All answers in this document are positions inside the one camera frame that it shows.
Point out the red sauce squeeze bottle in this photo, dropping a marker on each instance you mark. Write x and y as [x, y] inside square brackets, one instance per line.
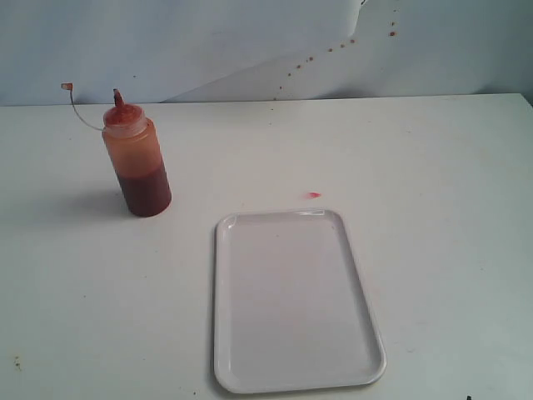
[132, 145]

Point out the small red table stain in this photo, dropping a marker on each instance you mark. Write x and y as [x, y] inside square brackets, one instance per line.
[311, 195]

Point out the white rectangular plastic tray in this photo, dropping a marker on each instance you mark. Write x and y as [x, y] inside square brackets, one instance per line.
[290, 311]

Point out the white backdrop sheet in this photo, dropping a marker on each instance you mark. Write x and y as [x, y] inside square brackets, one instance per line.
[206, 51]

